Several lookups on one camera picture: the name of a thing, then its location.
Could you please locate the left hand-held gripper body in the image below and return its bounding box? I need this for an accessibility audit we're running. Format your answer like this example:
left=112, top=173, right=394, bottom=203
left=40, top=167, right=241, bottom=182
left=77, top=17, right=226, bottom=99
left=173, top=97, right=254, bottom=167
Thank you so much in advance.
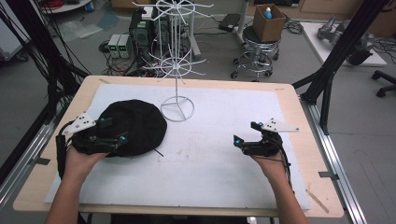
left=61, top=112, right=121, bottom=156

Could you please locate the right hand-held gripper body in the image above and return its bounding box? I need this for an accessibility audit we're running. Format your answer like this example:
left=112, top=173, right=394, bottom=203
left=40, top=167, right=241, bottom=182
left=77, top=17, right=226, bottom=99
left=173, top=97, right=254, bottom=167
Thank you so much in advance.
left=242, top=117, right=300, bottom=158

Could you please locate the black hat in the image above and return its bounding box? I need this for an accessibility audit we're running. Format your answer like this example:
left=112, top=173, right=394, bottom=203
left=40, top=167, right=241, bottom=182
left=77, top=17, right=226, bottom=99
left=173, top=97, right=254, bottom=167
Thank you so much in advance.
left=72, top=99, right=168, bottom=159

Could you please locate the person's right hand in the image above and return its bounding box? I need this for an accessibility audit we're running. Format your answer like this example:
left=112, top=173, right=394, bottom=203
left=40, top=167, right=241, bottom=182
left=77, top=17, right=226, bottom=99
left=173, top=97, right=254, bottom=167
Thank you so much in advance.
left=250, top=153, right=290, bottom=185

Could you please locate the person's left hand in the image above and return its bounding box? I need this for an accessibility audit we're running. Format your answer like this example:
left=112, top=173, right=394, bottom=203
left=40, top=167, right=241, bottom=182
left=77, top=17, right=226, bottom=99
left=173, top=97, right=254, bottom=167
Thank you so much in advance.
left=63, top=144, right=110, bottom=185

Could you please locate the white foam mat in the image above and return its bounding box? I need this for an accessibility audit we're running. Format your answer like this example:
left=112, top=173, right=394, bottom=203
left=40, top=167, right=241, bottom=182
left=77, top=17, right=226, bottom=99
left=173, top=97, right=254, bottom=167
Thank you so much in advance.
left=44, top=83, right=312, bottom=211

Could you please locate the black round stool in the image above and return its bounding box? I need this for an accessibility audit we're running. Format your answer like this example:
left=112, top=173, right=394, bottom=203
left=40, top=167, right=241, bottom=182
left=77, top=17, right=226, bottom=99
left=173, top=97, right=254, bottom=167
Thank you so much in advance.
left=230, top=25, right=281, bottom=83

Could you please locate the grey power supply unit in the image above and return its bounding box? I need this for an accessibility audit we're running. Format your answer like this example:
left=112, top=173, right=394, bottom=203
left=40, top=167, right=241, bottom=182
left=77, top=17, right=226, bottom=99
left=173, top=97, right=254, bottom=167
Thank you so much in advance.
left=118, top=34, right=134, bottom=59
left=107, top=34, right=121, bottom=59

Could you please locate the thin wooden stick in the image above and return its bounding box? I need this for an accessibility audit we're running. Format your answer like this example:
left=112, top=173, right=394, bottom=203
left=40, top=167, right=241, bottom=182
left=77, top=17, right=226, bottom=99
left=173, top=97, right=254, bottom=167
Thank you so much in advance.
left=305, top=188, right=331, bottom=215

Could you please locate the black computer tower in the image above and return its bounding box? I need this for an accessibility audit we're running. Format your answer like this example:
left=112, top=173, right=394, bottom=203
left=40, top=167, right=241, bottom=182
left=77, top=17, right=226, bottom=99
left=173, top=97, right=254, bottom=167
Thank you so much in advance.
left=128, top=7, right=157, bottom=55

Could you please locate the cardboard box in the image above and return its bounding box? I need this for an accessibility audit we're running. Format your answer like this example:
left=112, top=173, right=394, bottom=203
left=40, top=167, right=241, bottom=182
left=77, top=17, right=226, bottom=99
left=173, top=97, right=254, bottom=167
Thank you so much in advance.
left=252, top=3, right=287, bottom=43

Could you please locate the white platform board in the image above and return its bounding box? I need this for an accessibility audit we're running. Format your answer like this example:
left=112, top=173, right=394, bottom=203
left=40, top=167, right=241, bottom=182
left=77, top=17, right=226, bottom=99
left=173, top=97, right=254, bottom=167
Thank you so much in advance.
left=300, top=21, right=388, bottom=67

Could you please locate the black flat box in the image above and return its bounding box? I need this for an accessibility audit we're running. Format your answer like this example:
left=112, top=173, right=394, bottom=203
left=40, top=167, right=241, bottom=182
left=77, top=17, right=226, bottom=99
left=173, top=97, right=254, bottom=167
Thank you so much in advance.
left=218, top=12, right=243, bottom=33

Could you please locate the blue bottle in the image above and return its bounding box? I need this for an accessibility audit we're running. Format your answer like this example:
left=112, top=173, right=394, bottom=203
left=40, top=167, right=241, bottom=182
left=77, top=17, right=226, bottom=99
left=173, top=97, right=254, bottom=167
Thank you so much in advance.
left=262, top=7, right=275, bottom=21

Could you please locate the black office chair base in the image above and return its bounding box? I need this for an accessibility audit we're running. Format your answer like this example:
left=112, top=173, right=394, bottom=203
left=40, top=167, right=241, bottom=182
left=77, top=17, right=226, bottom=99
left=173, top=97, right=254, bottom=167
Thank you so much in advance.
left=371, top=69, right=396, bottom=99

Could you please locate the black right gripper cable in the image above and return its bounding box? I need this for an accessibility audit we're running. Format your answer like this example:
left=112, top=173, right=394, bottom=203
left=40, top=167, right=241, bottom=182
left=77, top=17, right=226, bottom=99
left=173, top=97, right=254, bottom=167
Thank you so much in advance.
left=270, top=135, right=294, bottom=189

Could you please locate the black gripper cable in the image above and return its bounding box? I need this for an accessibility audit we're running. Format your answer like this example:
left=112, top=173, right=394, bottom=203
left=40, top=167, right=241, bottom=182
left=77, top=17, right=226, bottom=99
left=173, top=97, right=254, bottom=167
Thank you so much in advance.
left=55, top=119, right=77, bottom=180
left=270, top=135, right=294, bottom=189

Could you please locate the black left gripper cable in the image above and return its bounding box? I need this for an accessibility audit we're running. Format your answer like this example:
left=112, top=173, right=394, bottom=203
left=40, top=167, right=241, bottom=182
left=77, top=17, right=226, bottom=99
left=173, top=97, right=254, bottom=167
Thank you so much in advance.
left=55, top=119, right=77, bottom=180

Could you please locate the aluminium table rail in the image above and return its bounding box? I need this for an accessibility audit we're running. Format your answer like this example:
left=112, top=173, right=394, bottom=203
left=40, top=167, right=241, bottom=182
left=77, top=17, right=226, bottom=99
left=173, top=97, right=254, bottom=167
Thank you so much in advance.
left=299, top=98, right=369, bottom=224
left=0, top=105, right=68, bottom=209

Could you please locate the black metal frame stand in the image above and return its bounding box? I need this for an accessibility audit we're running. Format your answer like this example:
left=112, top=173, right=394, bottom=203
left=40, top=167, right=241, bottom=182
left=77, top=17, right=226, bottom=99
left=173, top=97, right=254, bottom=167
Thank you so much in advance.
left=291, top=0, right=390, bottom=136
left=0, top=0, right=92, bottom=185

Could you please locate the white wire display rack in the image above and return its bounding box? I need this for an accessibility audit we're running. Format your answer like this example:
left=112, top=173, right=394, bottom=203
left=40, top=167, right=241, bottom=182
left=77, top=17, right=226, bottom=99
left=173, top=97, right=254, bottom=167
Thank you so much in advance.
left=131, top=0, right=216, bottom=123

